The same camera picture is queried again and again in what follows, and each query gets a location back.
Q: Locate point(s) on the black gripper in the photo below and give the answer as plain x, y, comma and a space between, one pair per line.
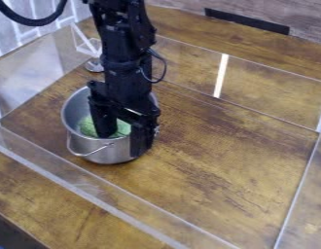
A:
122, 97

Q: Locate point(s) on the green bumpy toy vegetable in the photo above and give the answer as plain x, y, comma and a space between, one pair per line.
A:
86, 128

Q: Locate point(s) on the silver metal pot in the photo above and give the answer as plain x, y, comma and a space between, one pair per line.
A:
99, 150

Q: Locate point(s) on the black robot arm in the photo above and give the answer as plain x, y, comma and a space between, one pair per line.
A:
126, 30

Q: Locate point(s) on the red handled metal spatula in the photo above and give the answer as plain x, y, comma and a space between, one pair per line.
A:
94, 65

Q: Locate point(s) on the clear acrylic corner bracket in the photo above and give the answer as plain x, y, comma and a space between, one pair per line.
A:
86, 45

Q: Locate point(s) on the clear acrylic barrier wall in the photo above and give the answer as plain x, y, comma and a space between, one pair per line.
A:
232, 179

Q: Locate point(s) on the black wall strip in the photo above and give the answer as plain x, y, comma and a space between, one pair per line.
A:
252, 22

